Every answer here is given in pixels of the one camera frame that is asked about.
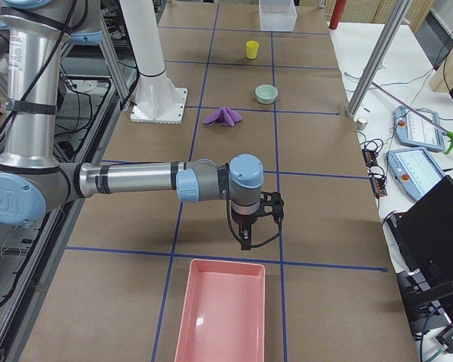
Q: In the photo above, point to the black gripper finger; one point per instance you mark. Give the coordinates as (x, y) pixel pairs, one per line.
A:
(241, 236)
(247, 237)

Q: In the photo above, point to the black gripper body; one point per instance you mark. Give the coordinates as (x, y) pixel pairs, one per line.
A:
(244, 219)

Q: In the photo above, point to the purple cloth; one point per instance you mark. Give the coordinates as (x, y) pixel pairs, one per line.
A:
(225, 116)

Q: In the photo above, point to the mint green bowl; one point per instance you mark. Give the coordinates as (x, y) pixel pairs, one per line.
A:
(266, 94)

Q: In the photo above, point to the yellow plastic cup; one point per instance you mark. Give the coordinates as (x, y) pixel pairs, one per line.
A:
(251, 49)

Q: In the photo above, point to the clear plastic box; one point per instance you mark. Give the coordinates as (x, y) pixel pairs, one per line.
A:
(277, 15)

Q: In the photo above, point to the pink plastic tray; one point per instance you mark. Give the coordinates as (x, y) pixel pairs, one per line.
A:
(223, 316)

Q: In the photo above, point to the black connector block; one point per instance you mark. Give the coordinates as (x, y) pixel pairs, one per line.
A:
(370, 158)
(378, 186)

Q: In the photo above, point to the small silver cylinder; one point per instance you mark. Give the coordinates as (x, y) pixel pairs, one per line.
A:
(361, 124)

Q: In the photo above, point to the lower teach pendant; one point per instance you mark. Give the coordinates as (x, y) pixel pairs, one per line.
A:
(415, 169)

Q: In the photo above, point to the teach pendant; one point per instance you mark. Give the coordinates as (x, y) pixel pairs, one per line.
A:
(413, 130)
(415, 169)

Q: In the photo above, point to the black monitor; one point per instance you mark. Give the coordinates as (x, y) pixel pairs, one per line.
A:
(424, 235)

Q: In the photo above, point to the upper teach pendant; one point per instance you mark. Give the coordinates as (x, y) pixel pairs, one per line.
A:
(413, 130)

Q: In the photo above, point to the red fire extinguisher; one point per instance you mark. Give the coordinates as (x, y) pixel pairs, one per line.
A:
(337, 14)

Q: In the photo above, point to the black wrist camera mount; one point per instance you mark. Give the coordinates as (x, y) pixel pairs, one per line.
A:
(271, 204)

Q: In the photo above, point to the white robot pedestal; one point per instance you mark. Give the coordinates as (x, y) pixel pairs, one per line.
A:
(157, 100)

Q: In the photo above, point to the black camera stand clamp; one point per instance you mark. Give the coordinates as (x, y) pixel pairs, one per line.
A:
(422, 303)

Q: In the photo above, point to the green handled grabber tool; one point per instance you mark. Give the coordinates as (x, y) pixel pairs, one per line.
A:
(448, 133)

